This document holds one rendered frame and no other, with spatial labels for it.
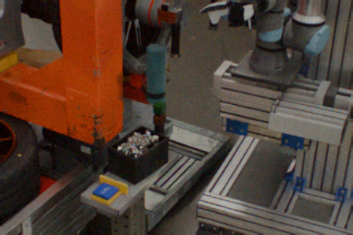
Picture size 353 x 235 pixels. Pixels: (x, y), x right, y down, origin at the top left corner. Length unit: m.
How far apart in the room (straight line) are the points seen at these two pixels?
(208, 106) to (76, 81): 1.55
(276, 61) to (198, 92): 1.61
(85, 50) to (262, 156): 1.10
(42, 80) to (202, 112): 1.43
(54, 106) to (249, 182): 0.92
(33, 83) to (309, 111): 1.07
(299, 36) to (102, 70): 0.71
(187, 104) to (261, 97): 1.41
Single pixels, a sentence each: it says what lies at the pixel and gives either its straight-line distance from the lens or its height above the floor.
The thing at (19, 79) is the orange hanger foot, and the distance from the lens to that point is 2.79.
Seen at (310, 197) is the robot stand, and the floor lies 0.23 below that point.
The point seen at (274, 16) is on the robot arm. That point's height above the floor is 1.15.
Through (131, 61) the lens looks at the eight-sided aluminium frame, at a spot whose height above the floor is 0.68.
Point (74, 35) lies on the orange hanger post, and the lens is 2.44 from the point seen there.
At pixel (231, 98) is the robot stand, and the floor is 0.68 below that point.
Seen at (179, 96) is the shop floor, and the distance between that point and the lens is 4.03.
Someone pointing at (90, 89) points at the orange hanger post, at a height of 0.76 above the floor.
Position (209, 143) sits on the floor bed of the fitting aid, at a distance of 3.46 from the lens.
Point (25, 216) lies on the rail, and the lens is 2.51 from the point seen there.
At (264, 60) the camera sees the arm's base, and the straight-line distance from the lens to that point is 2.51.
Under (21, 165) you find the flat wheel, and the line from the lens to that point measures 2.58.
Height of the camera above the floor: 1.95
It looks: 31 degrees down
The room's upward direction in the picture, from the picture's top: 2 degrees clockwise
